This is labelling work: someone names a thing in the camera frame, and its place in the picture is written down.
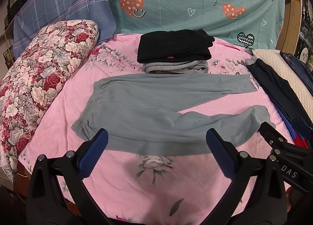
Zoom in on grey-blue pants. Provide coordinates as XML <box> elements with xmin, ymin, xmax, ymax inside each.
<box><xmin>72</xmin><ymin>74</ymin><xmax>270</xmax><ymax>156</ymax></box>

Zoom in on right hand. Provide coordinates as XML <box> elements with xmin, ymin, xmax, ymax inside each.
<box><xmin>285</xmin><ymin>186</ymin><xmax>313</xmax><ymax>225</ymax></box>

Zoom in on red blue garment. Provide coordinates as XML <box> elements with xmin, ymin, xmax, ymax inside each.
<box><xmin>274</xmin><ymin>105</ymin><xmax>312</xmax><ymax>150</ymax></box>

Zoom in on blue denim jeans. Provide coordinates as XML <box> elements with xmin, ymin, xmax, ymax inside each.
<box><xmin>280</xmin><ymin>51</ymin><xmax>313</xmax><ymax>92</ymax></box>

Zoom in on white textured pillow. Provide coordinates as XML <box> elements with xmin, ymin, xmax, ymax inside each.
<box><xmin>252</xmin><ymin>49</ymin><xmax>313</xmax><ymax>120</ymax></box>

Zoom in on pink floral bed sheet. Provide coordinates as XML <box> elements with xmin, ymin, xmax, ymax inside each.
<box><xmin>19</xmin><ymin>34</ymin><xmax>292</xmax><ymax>224</ymax></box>

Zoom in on wooden headboard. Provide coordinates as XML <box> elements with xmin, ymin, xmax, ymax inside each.
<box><xmin>276</xmin><ymin>0</ymin><xmax>302</xmax><ymax>54</ymax></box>

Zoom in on grey folded garment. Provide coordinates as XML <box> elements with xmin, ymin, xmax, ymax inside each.
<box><xmin>143</xmin><ymin>60</ymin><xmax>209</xmax><ymax>74</ymax></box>

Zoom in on red white floral quilt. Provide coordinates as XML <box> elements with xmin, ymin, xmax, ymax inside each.
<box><xmin>1</xmin><ymin>20</ymin><xmax>99</xmax><ymax>183</ymax></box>

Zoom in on teal heart print pillow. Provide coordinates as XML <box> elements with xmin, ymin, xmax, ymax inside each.
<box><xmin>109</xmin><ymin>0</ymin><xmax>285</xmax><ymax>50</ymax></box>

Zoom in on black folded garment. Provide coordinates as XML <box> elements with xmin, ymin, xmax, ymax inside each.
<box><xmin>137</xmin><ymin>29</ymin><xmax>215</xmax><ymax>64</ymax></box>

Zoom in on blue plaid pillow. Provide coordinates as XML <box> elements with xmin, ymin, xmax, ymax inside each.
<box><xmin>13</xmin><ymin>0</ymin><xmax>116</xmax><ymax>58</ymax></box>

